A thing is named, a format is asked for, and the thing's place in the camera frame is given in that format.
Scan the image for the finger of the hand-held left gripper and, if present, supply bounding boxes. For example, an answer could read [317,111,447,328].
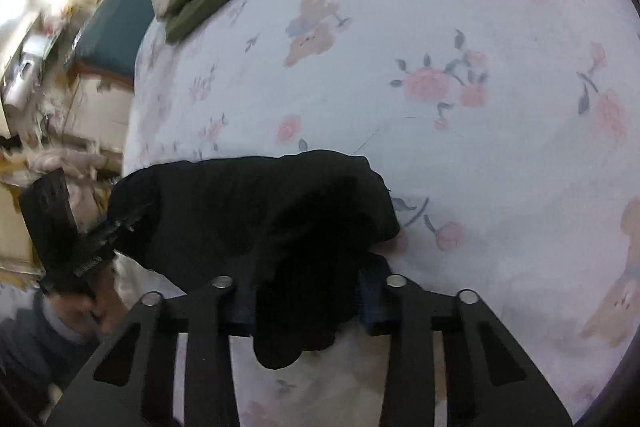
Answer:
[19,167,82,264]
[75,204,151,260]

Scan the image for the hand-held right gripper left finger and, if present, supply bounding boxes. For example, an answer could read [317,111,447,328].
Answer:
[45,276,257,427]

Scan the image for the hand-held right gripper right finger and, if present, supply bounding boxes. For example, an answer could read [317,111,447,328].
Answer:
[356,264,574,427]

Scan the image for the black pants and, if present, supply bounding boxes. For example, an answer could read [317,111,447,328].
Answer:
[106,150,402,371]

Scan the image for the person's left forearm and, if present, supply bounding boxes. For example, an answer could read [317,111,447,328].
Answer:
[0,293,103,410]

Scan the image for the person's left hand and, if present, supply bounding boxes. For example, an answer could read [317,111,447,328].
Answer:
[64,264,132,340]

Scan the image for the pink fluffy garment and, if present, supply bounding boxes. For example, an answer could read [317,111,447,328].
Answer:
[25,149,123,180]

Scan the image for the teal sofa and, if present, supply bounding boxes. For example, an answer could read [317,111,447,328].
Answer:
[74,0,157,88]

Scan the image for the floral bed sheet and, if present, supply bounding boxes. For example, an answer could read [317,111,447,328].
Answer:
[122,0,640,427]

